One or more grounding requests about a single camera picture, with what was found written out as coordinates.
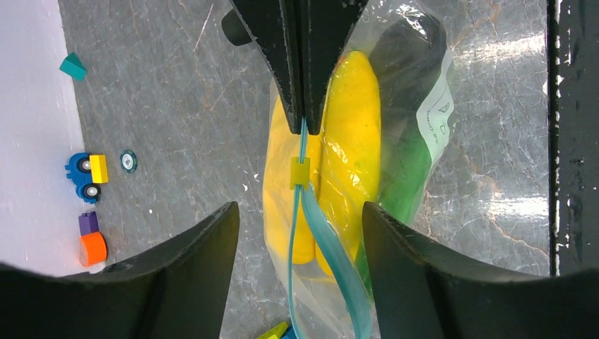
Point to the clear zip top bag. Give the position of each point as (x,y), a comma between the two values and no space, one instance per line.
(338,305)

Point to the teal block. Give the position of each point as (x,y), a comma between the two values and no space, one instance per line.
(73,67)

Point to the blue toy car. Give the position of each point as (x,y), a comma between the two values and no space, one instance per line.
(78,171)

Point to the multicolour toy block stack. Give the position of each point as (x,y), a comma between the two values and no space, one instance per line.
(281,331)

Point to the purple block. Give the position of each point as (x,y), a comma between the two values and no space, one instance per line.
(88,223)

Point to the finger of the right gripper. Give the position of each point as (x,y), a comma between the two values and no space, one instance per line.
(273,25)
(326,28)

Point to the green cucumber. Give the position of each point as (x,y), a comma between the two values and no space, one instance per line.
(391,172)

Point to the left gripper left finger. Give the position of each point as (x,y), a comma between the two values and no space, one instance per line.
(177,289)

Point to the yellow banana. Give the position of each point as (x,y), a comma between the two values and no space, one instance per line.
(352,102)

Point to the small round black cap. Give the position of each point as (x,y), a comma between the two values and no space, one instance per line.
(129,161)

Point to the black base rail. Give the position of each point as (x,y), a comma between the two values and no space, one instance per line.
(572,46)

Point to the dark purple eggplant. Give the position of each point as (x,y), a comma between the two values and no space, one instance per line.
(407,63)

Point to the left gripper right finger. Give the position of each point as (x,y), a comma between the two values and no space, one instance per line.
(423,289)

